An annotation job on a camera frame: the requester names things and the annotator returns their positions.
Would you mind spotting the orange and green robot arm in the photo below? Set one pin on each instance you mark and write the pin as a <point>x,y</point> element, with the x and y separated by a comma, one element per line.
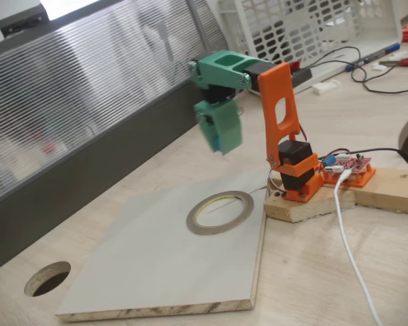
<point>268,102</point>

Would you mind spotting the black device on divider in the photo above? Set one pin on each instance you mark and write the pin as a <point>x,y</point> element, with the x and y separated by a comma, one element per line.
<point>24,18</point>

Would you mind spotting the red controller circuit board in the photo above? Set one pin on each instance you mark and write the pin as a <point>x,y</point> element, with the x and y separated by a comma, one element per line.
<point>353,164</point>

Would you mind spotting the white plastic lattice basket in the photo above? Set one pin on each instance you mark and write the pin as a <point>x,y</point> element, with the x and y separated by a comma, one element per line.
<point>326,20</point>

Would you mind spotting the orange controller board mount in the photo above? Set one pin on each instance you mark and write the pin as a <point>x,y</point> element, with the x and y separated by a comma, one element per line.
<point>364,178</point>

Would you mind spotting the green gripper black servo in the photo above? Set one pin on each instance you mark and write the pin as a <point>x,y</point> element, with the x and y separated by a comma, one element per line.
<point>224,130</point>

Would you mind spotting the blue capped marker pen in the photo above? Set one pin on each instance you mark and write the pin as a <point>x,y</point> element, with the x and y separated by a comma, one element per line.
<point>377,54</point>

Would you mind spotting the wooden robot base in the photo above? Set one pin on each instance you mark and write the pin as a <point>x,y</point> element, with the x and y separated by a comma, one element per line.
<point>309,208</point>

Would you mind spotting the black rectangular box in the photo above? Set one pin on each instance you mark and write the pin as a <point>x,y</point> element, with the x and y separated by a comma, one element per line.
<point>302,75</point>

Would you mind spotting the ribbed translucent desk divider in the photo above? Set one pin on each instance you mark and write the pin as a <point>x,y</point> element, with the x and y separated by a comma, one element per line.
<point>54,102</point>

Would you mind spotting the grey chipboard panel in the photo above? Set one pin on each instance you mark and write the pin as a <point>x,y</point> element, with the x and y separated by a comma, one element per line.
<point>156,254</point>

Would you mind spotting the white plastic piece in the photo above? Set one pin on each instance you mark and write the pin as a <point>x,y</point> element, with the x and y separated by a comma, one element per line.
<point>379,67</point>
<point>326,86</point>

